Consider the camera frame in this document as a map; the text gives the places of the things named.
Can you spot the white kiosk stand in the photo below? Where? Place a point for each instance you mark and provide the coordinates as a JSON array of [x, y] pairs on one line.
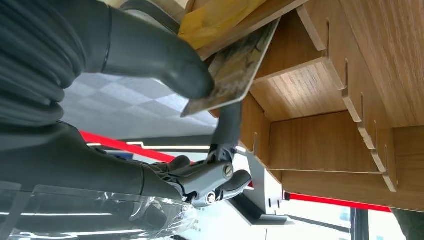
[[261, 192]]

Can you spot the person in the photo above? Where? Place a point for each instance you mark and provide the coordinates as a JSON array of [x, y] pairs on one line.
[[410, 227]]

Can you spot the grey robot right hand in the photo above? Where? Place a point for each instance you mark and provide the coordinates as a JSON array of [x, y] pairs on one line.
[[82, 165]]

